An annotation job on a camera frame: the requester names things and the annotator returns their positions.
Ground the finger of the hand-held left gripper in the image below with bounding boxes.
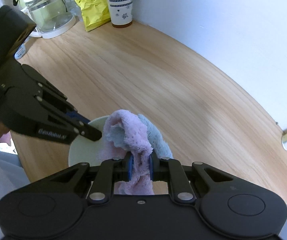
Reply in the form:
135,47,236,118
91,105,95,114
21,64,91,125
34,89,103,142

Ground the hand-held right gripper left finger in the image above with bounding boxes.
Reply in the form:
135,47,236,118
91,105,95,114
47,152,135,205

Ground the small white packet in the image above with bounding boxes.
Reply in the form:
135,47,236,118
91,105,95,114
14,42,27,60

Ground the cream bowl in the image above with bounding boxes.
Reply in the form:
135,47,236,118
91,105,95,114
68,115,111,167

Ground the glass jug with white lid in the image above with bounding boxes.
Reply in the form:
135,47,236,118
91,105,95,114
21,0,77,39

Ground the white cup with blue pattern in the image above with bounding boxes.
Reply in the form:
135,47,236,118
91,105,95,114
101,0,135,29

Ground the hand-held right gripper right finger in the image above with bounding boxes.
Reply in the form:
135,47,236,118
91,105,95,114
148,152,234,204

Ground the pink and grey fluffy cloth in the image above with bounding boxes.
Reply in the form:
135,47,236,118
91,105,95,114
98,109,174,196

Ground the crumpled yellow bag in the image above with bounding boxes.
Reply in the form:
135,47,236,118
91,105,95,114
67,0,111,32

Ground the floral printed cloth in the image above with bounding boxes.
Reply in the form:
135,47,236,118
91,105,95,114
0,131,18,155

